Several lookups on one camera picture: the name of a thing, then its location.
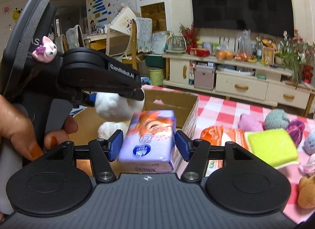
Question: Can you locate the white fluffy plush toy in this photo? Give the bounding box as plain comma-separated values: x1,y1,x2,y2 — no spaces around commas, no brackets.
94,92,144,139

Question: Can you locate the purple tissue pack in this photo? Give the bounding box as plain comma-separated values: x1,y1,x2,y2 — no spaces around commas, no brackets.
118,110,176,173

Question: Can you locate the pink knitted cloth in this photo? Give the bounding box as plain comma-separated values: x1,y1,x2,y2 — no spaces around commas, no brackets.
238,114,264,132

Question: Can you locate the green yellow sponge cloth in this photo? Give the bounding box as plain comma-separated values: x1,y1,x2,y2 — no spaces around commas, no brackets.
245,129,298,169

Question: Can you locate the teal knitted hat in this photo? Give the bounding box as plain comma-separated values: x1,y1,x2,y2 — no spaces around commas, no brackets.
264,109,290,130

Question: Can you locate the purple pink knitted hat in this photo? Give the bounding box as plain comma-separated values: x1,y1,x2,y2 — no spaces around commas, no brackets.
286,119,305,147

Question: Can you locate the white pink baby cloth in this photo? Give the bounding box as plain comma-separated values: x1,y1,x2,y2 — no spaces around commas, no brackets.
299,154,315,177

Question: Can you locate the brown plush slipper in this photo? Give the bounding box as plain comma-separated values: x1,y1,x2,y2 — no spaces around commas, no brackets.
297,176,315,209

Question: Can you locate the person left hand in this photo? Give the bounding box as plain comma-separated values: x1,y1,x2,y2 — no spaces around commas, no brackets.
0,94,79,220

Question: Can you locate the orange white tissue pack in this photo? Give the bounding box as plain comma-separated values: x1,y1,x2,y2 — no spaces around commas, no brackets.
200,125,249,170

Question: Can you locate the pink cat charm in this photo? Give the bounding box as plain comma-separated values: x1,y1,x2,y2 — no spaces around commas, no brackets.
32,36,57,63

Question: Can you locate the red white checkered tablecloth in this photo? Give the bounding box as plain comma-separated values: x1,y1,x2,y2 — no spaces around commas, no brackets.
143,85,314,223

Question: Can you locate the pink storage box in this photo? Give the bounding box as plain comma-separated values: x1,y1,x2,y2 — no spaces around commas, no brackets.
194,65,215,90

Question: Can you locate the green trash bin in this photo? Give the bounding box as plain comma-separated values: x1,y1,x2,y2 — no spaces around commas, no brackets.
148,67,166,87

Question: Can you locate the wooden dining chair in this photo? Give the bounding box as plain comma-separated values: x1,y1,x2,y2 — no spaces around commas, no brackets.
105,17,153,71

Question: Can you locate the cream tv cabinet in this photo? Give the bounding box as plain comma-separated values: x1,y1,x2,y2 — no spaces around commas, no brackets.
163,53,314,116

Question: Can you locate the flower plant pot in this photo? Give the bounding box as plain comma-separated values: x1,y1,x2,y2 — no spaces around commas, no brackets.
275,29,314,86

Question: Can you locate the black television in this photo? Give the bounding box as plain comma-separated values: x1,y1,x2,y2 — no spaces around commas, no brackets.
192,0,294,37

